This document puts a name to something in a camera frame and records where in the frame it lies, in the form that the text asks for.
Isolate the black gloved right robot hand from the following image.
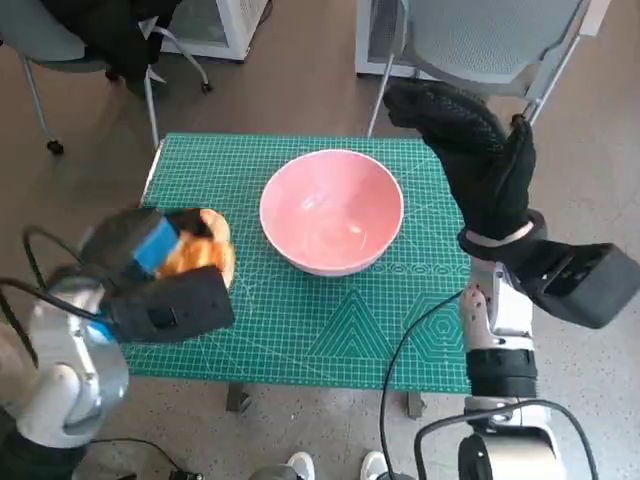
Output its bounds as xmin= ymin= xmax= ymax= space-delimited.
xmin=382 ymin=80 xmax=537 ymax=246

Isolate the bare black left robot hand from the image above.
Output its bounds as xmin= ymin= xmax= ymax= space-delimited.
xmin=82 ymin=207 xmax=217 ymax=294

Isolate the rectangular toy bread loaf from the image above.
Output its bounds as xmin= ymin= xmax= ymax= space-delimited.
xmin=157 ymin=233 xmax=237 ymax=290

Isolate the round toy bread bun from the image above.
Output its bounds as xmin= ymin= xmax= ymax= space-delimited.
xmin=199 ymin=208 xmax=233 ymax=244

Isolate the pink bowl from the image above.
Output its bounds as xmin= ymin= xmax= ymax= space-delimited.
xmin=258 ymin=148 xmax=405 ymax=278

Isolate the grey mesh chair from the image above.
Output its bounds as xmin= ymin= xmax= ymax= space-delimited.
xmin=367 ymin=0 xmax=612 ymax=140

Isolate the white mesh front cabinet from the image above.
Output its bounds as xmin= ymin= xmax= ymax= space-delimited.
xmin=159 ymin=0 xmax=272 ymax=65
xmin=354 ymin=0 xmax=432 ymax=80

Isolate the green cutting mat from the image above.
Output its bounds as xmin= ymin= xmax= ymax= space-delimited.
xmin=122 ymin=132 xmax=474 ymax=394

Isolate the teal seat office chair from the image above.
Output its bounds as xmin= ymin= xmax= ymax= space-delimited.
xmin=0 ymin=0 xmax=215 ymax=155

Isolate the white shoe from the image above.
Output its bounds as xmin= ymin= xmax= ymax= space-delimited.
xmin=360 ymin=449 xmax=389 ymax=480
xmin=287 ymin=451 xmax=316 ymax=480

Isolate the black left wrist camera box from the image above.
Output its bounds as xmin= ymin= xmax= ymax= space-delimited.
xmin=102 ymin=264 xmax=237 ymax=344

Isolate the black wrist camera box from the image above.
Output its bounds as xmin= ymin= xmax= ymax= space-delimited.
xmin=509 ymin=239 xmax=640 ymax=330
xmin=102 ymin=264 xmax=237 ymax=344

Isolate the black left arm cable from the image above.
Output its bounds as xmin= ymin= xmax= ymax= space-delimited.
xmin=0 ymin=225 xmax=104 ymax=372

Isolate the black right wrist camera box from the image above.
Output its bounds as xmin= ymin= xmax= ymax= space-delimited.
xmin=509 ymin=239 xmax=640 ymax=330

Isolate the black table bracket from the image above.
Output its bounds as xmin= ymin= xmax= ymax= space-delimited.
xmin=225 ymin=384 xmax=252 ymax=413
xmin=404 ymin=392 xmax=428 ymax=419

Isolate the black floor cable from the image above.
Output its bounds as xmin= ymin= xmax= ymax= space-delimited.
xmin=88 ymin=437 xmax=202 ymax=477

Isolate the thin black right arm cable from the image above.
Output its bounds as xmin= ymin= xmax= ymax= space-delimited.
xmin=378 ymin=292 xmax=464 ymax=480

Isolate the looped black right arm cable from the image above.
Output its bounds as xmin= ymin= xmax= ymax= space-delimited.
xmin=414 ymin=398 xmax=600 ymax=480

